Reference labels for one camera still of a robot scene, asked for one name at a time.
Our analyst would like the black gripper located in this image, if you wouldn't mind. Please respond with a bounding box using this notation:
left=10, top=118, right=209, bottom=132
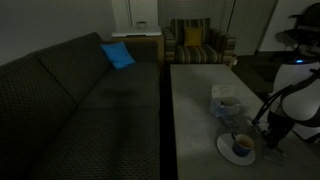
left=262, top=112, right=295, bottom=149

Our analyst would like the metal spoon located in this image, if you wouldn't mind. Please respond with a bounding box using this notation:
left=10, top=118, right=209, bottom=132
left=263, top=147, right=287, bottom=166

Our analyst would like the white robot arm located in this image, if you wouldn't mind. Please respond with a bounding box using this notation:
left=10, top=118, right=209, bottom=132
left=252, top=59, right=320, bottom=148

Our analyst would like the white plate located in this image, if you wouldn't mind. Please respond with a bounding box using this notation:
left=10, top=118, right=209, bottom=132
left=217, top=133, right=256, bottom=166

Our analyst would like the blue tea bag box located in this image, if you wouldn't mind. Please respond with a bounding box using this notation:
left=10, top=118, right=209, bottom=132
left=210, top=84, right=241, bottom=117

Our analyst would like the black office chair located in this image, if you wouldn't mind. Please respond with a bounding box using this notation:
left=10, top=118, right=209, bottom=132
left=272, top=2, right=320, bottom=61

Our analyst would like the yellow cushion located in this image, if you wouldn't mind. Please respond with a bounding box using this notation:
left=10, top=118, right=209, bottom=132
left=184, top=27, right=203, bottom=46

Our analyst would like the striped armchair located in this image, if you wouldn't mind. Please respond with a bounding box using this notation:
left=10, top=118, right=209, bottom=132
left=163, top=18, right=236, bottom=65

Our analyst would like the blue cushion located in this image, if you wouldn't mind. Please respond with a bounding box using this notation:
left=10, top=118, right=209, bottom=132
left=101, top=42, right=136, bottom=69

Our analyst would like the white top side table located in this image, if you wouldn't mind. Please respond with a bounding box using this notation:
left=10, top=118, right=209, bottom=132
left=111, top=26, right=164, bottom=68

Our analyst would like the dark grey sofa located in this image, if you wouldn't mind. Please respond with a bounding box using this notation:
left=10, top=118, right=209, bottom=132
left=0, top=33, right=160, bottom=180

